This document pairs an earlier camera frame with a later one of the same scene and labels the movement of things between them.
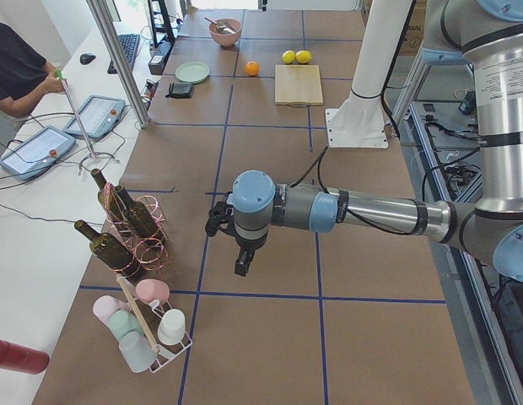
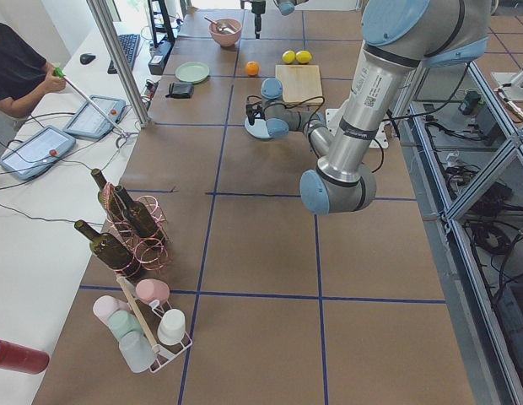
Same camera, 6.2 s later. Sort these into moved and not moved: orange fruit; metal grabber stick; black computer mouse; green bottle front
Moved: metal grabber stick
Not moved: orange fruit; green bottle front; black computer mouse
